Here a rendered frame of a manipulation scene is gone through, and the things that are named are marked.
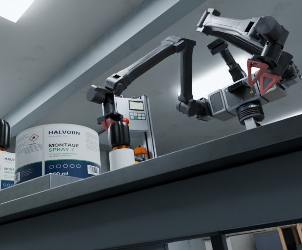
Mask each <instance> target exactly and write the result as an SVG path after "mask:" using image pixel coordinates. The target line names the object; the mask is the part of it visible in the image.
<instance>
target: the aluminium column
mask: <svg viewBox="0 0 302 250"><path fill-rule="evenodd" d="M137 99H142V100H144V102H145V109H146V116H147V123H148V131H147V132H146V133H143V134H142V138H143V145H144V148H146V152H147V153H146V154H145V159H146V160H148V159H152V158H155V157H157V155H156V148H155V142H154V135H153V128H152V122H151V113H150V106H149V99H148V97H147V96H145V95H142V96H140V97H137Z"/></svg>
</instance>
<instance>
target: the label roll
mask: <svg viewBox="0 0 302 250"><path fill-rule="evenodd" d="M49 173H51V174H58V175H64V176H70V177H76V178H83V179H86V178H89V177H92V176H96V175H99V174H101V164H100V150H99V137H98V133H97V132H96V131H94V130H92V129H90V128H88V127H85V126H81V125H73V124H48V125H39V126H35V127H31V128H28V129H26V130H24V131H22V132H20V133H19V134H18V135H17V137H16V147H15V172H14V185H16V184H19V183H22V182H25V181H28V180H31V179H34V178H37V177H40V176H43V175H46V174H49Z"/></svg>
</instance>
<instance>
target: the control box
mask: <svg viewBox="0 0 302 250"><path fill-rule="evenodd" d="M128 100H133V101H143V105H144V111H137V110H129V101H128ZM115 106H116V112H118V113H120V114H122V115H123V116H124V118H127V119H128V120H129V124H128V126H129V128H130V131H131V138H142V134H143V133H146V132H147V131H148V123H147V116H146V109H145V102H144V100H142V99H129V98H117V97H115ZM129 112H130V113H145V116H146V120H131V119H130V114H129Z"/></svg>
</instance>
